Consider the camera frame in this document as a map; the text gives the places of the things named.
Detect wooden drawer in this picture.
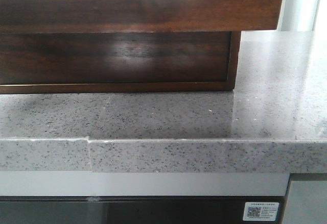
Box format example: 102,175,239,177
0,31,232,85
1,0,282,33

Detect dark wooden drawer cabinet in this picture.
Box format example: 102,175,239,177
0,30,242,94

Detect black glass appliance front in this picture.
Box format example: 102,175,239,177
1,196,285,223

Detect white QR code sticker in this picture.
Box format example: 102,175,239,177
243,202,279,221

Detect white curtain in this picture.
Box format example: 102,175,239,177
277,0,326,33

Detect grey cabinet door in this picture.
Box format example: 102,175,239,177
282,173,326,223

